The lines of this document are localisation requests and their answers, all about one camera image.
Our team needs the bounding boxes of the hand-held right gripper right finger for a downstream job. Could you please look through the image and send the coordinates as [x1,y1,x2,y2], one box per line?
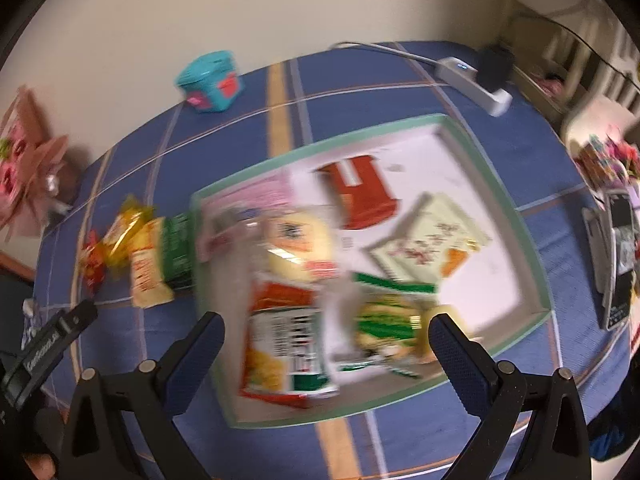
[430,312,594,480]

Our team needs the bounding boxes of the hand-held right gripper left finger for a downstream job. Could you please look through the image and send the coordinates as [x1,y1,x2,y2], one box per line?
[62,311,225,480]

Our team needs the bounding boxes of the green white snack bag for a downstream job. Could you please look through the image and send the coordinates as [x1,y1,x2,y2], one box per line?
[334,271,442,378]

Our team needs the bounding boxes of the red green snack bag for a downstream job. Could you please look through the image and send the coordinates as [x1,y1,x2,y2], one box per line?
[238,280,342,409]

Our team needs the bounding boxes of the green tray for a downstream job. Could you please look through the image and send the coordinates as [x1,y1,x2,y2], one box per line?
[191,113,554,429]

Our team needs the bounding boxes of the clear bread bag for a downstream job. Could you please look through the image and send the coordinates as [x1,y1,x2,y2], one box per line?
[199,204,347,313]

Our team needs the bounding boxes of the person's left hand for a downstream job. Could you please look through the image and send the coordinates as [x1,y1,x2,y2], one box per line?
[27,452,60,480]

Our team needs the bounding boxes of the small orange red packet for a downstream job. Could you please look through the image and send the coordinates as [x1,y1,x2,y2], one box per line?
[78,229,110,292]

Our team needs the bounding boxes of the green yellow snack packet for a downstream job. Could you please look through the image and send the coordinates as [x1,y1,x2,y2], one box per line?
[129,212,198,309]

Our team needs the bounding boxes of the light green snack packet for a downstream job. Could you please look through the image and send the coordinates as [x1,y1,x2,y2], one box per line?
[366,192,494,295]

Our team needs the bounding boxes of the dark blue cloth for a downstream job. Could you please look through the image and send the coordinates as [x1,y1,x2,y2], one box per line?
[588,372,640,462]

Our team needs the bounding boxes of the pink snack packet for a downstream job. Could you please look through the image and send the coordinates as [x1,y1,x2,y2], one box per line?
[198,174,297,263]

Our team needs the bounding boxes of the pink flower bouquet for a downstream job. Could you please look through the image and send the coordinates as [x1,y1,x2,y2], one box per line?
[0,86,72,242]

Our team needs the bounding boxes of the smartphone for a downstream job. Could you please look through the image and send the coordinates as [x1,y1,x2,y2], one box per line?
[582,189,640,332]

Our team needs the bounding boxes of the red box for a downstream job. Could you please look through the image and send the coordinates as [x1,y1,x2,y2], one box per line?
[316,156,402,231]

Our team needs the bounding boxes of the blue plaid tablecloth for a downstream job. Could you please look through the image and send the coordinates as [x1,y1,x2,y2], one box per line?
[34,40,637,480]

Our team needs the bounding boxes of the colourful artificial flowers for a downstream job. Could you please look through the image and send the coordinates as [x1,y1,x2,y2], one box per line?
[574,131,640,197]

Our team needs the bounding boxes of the white power strip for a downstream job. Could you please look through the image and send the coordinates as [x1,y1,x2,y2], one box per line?
[438,57,514,118]

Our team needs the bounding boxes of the teal box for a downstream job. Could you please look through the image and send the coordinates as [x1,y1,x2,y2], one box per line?
[174,50,244,114]

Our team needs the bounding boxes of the black power adapter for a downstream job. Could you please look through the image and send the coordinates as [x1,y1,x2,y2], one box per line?
[474,46,517,95]

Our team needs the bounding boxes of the cream chair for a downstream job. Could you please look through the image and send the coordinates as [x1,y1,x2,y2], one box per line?
[509,0,640,146]

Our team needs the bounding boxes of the white cable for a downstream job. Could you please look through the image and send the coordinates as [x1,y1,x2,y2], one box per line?
[328,41,447,67]

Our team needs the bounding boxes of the black cable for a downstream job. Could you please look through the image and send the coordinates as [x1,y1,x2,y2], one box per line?
[520,9,640,88]

